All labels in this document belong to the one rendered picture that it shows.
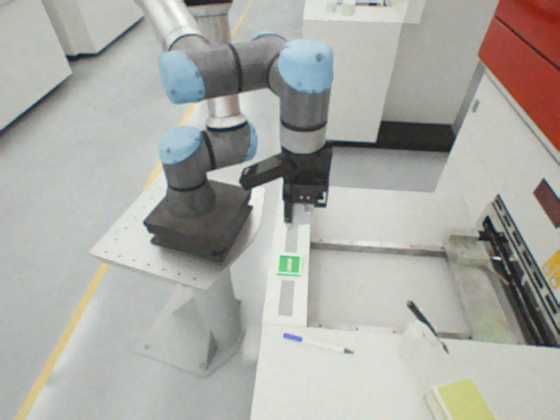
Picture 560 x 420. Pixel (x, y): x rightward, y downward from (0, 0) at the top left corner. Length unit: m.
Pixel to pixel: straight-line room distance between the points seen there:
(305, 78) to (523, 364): 0.66
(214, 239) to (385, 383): 0.54
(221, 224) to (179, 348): 0.95
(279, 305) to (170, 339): 1.13
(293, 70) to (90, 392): 1.67
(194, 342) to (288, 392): 1.16
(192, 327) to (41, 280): 0.95
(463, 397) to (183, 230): 0.74
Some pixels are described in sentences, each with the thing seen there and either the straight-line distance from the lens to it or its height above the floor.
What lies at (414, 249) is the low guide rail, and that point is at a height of 0.85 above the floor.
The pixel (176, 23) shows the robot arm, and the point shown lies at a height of 1.46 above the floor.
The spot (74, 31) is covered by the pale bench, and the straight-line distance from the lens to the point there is 5.05.
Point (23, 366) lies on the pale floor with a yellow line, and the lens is 2.10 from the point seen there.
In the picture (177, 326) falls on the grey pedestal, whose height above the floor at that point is 0.01.
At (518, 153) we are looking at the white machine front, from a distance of 1.10.
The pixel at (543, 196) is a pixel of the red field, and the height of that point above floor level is 1.10.
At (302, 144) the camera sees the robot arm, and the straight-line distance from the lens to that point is 0.54.
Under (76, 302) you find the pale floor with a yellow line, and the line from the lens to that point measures 2.17.
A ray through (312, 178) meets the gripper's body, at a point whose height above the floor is 1.24.
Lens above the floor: 1.63
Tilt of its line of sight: 45 degrees down
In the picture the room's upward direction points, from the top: straight up
